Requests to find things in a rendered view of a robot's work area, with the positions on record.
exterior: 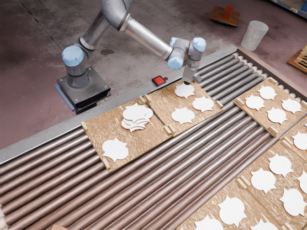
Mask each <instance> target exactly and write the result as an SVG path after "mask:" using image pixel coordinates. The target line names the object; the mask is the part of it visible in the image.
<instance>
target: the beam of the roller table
mask: <svg viewBox="0 0 307 230"><path fill-rule="evenodd" d="M236 50H237V47H235V46H234V45H230V46H228V47H226V48H224V49H222V50H219V51H217V52H215V53H213V54H210V55H208V56H206V57H204V58H202V59H201V61H200V65H199V68H198V70H197V71H199V70H201V69H204V68H206V67H208V66H210V65H212V64H214V63H216V62H218V61H220V60H222V59H224V58H226V57H228V56H230V55H232V54H234V53H235V52H236ZM184 69H185V66H184V67H182V68H181V69H179V70H175V71H173V72H171V73H169V74H167V75H164V76H162V78H164V77H167V78H168V80H166V83H165V84H163V85H161V86H159V87H157V86H156V85H155V83H154V82H153V81H151V82H149V83H147V84H144V85H142V86H140V87H138V88H135V89H133V90H131V91H129V92H127V93H124V94H122V95H120V96H118V97H115V98H113V99H111V100H109V101H107V102H105V103H102V104H100V105H98V106H96V107H94V108H92V109H89V110H87V111H85V112H83V113H80V114H78V115H76V116H74V117H72V118H69V119H67V120H65V121H63V122H60V123H58V124H56V125H54V126H51V127H49V128H47V129H45V130H43V131H41V132H39V133H36V134H34V135H32V136H30V137H28V138H25V139H23V140H21V141H19V142H16V143H14V144H12V145H10V146H8V147H5V148H3V149H1V150H0V167H1V166H3V165H5V164H7V163H9V162H11V161H14V160H16V159H18V158H20V157H22V156H24V155H26V154H28V153H30V152H32V151H34V150H36V149H38V148H40V147H42V146H44V145H46V144H48V143H50V142H53V141H55V140H57V139H59V138H61V137H63V136H65V135H67V134H69V133H71V132H73V131H75V130H77V129H79V128H81V127H82V126H81V122H85V121H88V120H90V119H92V118H94V117H97V116H99V115H101V114H103V113H106V112H108V111H110V110H112V109H114V108H116V107H119V106H121V105H123V104H126V103H128V102H130V101H132V100H134V99H137V98H139V96H142V97H143V96H145V95H146V94H147V95H148V94H150V93H153V92H155V91H157V90H160V89H162V88H164V87H166V86H168V85H170V84H173V83H175V82H177V81H179V80H181V79H182V75H183V72H184Z"/></svg>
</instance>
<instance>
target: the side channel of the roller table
mask: <svg viewBox="0 0 307 230"><path fill-rule="evenodd" d="M235 53H238V54H239V56H243V59H244V60H245V59H247V60H248V63H252V64H253V67H254V66H257V68H258V70H262V71H263V73H262V74H264V73H266V74H268V77H267V78H269V77H272V78H273V79H274V80H275V81H277V82H278V83H279V84H278V86H279V85H283V86H284V89H283V90H285V89H288V90H289V91H290V93H289V94H291V93H294V94H295V95H296V97H295V98H297V97H299V98H301V99H302V101H305V102H307V91H305V90H304V89H302V88H301V87H300V86H298V85H297V84H295V83H294V82H292V81H291V80H290V79H288V78H287V77H285V76H284V75H282V74H281V73H280V72H278V71H276V70H275V69H274V68H272V67H271V66H270V65H268V64H266V63H265V62H264V61H262V60H261V59H259V58H258V57H256V56H255V55H254V54H252V53H251V52H249V51H248V50H246V49H245V48H244V47H242V46H241V47H239V48H237V50H236V52H235Z"/></svg>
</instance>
